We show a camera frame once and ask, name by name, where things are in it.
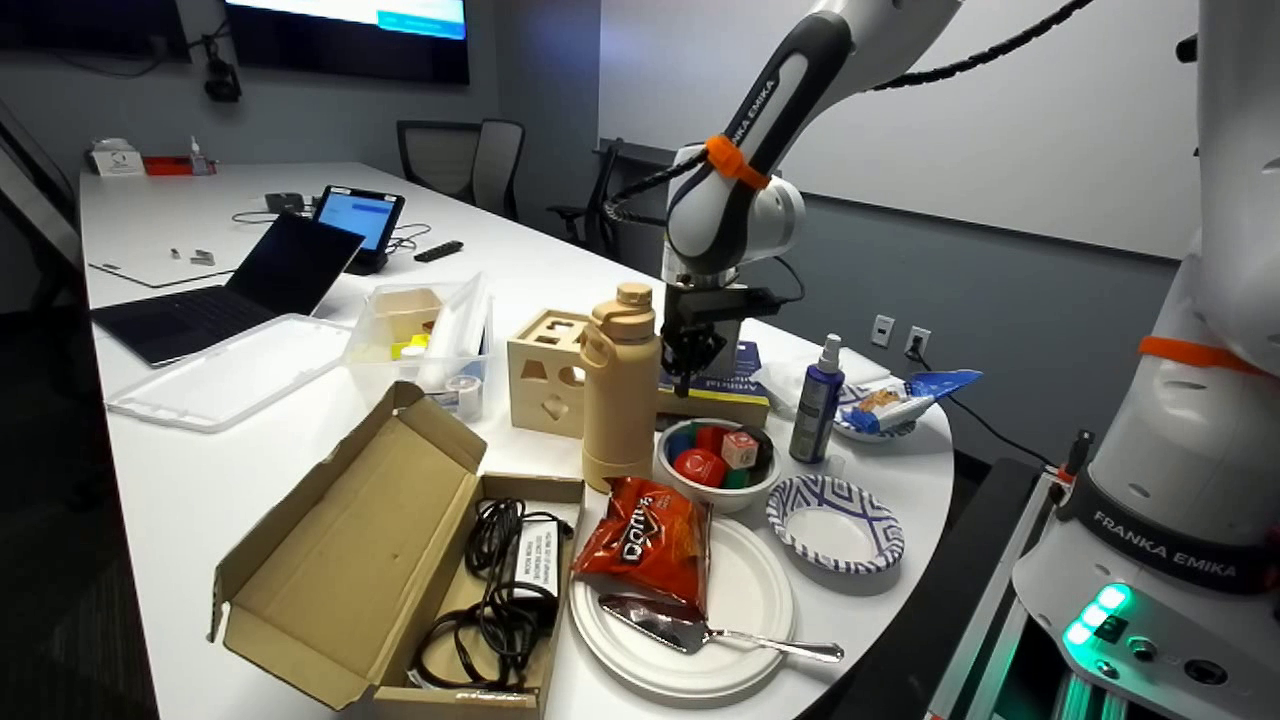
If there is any dark office chair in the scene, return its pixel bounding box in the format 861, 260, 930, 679
546, 135, 679, 274

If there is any white bowl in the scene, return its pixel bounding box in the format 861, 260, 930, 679
652, 412, 784, 519

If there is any clear plastic bin lid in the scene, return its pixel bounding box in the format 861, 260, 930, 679
103, 318, 355, 438

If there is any open cardboard box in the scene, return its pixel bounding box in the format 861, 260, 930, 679
203, 375, 586, 720

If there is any beige water bottle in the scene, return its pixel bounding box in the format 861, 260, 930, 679
576, 281, 666, 496

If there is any blue spray bottle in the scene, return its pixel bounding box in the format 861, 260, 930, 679
788, 330, 852, 468

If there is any black power adapter with cables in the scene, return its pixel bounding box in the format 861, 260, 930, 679
408, 496, 579, 696

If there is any black tablet with blue screen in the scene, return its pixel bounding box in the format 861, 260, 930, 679
309, 181, 408, 281

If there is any red toy fruit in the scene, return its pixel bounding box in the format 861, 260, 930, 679
671, 443, 731, 493

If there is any black open laptop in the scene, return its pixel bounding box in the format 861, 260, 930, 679
88, 211, 369, 369

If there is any black webcam on mount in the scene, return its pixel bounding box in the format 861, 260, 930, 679
197, 16, 246, 108

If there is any orange chips bag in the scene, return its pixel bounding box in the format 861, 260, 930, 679
573, 473, 717, 626

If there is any white paper plate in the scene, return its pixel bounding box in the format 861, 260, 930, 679
569, 514, 801, 707

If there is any small yellow toy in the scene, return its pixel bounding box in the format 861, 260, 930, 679
387, 326, 438, 365

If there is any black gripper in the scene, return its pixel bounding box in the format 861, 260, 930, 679
660, 276, 756, 406

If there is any metal robot stand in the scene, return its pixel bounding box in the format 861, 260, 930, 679
924, 427, 1101, 720

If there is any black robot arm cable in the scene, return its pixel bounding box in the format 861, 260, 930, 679
869, 0, 1101, 95

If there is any small dark remote control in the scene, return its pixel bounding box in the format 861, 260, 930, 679
408, 237, 466, 267

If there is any black power cable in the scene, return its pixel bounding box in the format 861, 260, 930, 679
913, 350, 1070, 473

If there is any wooden shape sorter box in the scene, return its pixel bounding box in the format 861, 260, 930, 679
502, 309, 596, 443

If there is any grey mesh office chair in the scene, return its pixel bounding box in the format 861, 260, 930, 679
392, 116, 527, 220

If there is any blue patterned paper bowl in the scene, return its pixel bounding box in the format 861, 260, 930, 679
761, 473, 913, 582

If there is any pink toy fruit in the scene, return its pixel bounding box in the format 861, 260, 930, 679
718, 427, 765, 477

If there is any metal table knife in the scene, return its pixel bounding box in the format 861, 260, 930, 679
596, 592, 847, 667

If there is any wall mounted monitor screen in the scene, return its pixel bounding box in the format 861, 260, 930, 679
215, 0, 477, 87

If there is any clear plastic container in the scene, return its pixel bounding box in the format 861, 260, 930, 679
342, 274, 495, 422

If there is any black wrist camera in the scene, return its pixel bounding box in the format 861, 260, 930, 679
735, 276, 793, 334

